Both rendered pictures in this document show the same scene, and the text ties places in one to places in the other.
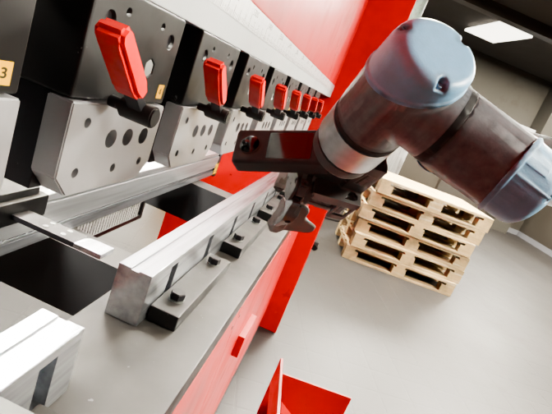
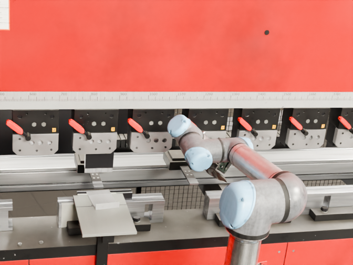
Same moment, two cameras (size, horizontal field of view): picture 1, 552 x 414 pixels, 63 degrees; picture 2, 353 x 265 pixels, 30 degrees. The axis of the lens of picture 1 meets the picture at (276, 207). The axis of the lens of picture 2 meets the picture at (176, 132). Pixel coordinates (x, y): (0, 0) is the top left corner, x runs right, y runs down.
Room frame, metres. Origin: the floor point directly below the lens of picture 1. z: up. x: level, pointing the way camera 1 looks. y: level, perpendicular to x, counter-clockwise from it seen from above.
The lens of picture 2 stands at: (-0.37, -1.82, 2.16)
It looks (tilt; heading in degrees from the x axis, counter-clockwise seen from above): 23 degrees down; 67
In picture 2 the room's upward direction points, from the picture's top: 6 degrees clockwise
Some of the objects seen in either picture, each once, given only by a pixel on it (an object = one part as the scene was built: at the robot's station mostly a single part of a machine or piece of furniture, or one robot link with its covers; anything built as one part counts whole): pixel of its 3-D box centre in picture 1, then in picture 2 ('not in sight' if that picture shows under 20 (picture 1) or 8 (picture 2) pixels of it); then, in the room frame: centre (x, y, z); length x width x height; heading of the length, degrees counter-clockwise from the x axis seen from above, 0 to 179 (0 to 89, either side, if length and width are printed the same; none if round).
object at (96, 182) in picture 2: not in sight; (93, 169); (0.24, 0.38, 1.01); 0.26 x 0.12 x 0.05; 84
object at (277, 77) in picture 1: (251, 102); (303, 124); (0.99, 0.13, 1.26); 0.15 x 0.09 x 0.17; 174
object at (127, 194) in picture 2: not in sight; (104, 195); (0.24, 0.21, 0.98); 0.20 x 0.03 x 0.03; 174
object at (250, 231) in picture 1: (246, 235); (345, 213); (1.21, 0.05, 0.89); 0.30 x 0.05 x 0.03; 174
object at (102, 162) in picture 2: not in sight; (99, 160); (0.22, 0.22, 1.13); 0.10 x 0.02 x 0.10; 174
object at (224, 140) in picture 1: (224, 98); (254, 125); (0.79, 0.15, 1.26); 0.15 x 0.09 x 0.17; 174
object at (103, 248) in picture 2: not in sight; (103, 247); (0.20, 0.03, 0.88); 0.14 x 0.04 x 0.22; 84
